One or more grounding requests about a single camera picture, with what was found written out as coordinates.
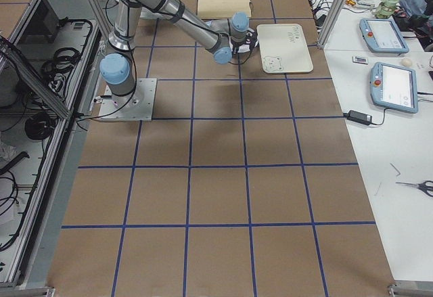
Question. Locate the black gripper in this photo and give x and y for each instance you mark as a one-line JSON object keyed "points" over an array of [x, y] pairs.
{"points": [[237, 44]]}

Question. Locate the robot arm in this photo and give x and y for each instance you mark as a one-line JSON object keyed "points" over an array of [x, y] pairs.
{"points": [[165, 38]]}

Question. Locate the cream bear tray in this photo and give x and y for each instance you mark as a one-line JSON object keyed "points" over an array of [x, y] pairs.
{"points": [[283, 49]]}

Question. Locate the wooden cutting board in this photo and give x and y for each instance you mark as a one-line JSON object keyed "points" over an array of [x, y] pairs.
{"points": [[219, 9]]}

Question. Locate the blue teach pendant far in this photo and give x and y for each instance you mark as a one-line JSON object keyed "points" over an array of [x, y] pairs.
{"points": [[383, 36]]}

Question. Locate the blue teach pendant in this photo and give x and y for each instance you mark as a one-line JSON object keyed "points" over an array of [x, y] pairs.
{"points": [[383, 36], [394, 87]]}

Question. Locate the black power adapter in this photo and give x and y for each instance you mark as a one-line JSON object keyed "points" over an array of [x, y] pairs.
{"points": [[358, 117]]}

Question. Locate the blue teach pendant near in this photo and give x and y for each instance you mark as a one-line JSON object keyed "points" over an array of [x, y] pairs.
{"points": [[394, 87]]}

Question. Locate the black scissors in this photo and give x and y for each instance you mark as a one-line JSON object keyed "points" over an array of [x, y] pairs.
{"points": [[425, 186]]}

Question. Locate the aluminium frame post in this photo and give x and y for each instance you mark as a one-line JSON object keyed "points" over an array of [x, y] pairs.
{"points": [[330, 22]]}

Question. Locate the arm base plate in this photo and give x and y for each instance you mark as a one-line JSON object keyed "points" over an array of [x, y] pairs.
{"points": [[134, 107]]}

